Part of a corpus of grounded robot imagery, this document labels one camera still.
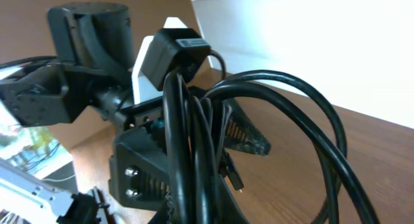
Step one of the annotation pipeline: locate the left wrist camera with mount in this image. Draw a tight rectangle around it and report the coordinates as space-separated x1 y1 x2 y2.
131 16 212 104

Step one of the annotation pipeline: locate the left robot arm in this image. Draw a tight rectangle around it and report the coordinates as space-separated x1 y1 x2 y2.
1 2 270 213

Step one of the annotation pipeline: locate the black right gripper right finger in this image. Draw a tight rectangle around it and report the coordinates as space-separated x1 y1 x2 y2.
217 178 250 224

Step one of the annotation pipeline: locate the left camera black cable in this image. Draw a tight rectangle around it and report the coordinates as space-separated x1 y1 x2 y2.
208 50 227 81

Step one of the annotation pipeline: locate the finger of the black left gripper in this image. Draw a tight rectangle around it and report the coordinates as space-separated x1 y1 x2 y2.
223 98 271 156

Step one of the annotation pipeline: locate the thin black USB cable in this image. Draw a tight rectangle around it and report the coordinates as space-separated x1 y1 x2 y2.
180 97 245 224

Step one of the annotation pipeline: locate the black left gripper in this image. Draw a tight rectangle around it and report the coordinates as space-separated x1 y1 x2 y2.
93 84 208 212

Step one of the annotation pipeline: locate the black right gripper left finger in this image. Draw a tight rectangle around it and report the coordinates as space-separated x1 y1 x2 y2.
148 192 181 224

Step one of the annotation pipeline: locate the thick black cable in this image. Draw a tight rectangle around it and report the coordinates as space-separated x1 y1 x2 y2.
161 69 381 224

